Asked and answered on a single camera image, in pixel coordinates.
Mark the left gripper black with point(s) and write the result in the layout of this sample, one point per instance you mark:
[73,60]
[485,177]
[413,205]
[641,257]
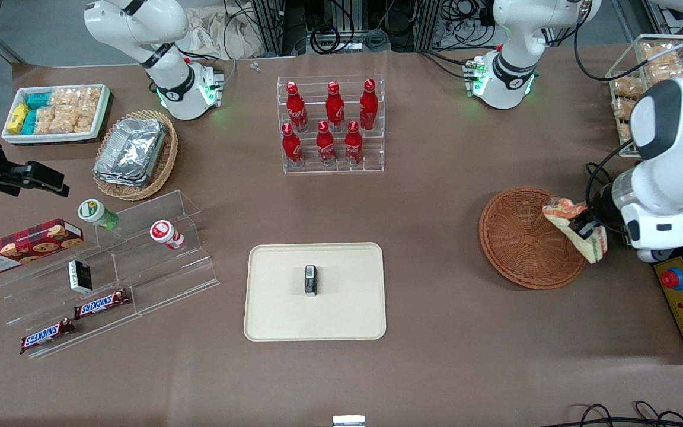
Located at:
[602,209]

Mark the triangle sandwich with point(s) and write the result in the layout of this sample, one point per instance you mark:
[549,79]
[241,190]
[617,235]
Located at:
[561,212]

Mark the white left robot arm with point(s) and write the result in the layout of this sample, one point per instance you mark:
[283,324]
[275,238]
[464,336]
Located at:
[673,178]

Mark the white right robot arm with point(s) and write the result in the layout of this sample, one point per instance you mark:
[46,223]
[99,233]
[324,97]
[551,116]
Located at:
[169,89]

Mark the round brown wicker basket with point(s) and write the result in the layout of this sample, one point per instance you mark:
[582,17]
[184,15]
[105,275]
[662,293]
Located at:
[519,243]

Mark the aluminium foil tray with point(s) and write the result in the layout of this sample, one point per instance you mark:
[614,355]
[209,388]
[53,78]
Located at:
[131,148]

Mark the oval tan wicker basket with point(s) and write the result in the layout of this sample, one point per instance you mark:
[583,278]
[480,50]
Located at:
[163,160]

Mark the beige plastic tray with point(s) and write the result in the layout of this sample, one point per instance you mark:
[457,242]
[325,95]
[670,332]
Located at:
[282,308]

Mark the white rectangular snack bin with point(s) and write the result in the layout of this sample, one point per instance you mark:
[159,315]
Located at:
[51,138]

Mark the teal snack packet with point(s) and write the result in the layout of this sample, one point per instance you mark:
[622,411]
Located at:
[29,123]
[38,99]

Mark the clear rice cracker bag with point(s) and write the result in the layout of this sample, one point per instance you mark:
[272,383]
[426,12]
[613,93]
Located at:
[64,98]
[89,99]
[45,120]
[66,121]

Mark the green lid small bottle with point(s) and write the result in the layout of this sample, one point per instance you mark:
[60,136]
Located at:
[93,212]

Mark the yellow snack packet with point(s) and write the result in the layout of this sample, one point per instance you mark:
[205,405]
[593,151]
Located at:
[18,117]

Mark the red cookie box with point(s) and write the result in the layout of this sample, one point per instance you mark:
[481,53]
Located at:
[21,246]

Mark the red emergency stop button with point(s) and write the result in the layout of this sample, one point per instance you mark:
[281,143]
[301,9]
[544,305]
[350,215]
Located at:
[673,279]

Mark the black white small carton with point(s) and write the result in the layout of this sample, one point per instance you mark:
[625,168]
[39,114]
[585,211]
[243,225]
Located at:
[80,277]

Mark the clear fried snack bag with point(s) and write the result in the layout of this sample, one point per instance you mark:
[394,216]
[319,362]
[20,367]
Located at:
[664,62]
[621,118]
[627,88]

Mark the red lid small bottle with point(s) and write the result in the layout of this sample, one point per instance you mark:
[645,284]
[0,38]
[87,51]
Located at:
[163,231]

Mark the Snickers chocolate bar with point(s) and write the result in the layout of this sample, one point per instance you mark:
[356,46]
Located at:
[47,336]
[101,304]

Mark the clear acrylic stepped shelf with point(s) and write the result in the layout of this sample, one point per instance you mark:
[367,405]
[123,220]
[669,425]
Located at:
[158,279]

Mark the white crumpled cloth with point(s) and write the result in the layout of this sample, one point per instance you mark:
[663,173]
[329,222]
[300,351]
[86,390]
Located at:
[217,32]

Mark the clear acrylic bottle rack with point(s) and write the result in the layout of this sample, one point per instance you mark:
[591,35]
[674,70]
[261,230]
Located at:
[371,154]

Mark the red cola bottle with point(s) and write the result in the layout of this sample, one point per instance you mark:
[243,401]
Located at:
[369,107]
[296,110]
[334,110]
[325,147]
[353,145]
[291,148]

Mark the small black box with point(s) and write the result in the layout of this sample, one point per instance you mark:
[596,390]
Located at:
[310,280]

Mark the aluminium profile frame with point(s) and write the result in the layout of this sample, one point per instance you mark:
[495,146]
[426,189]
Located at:
[270,24]

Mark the white metal bracket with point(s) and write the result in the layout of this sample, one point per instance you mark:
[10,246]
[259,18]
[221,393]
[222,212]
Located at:
[348,421]

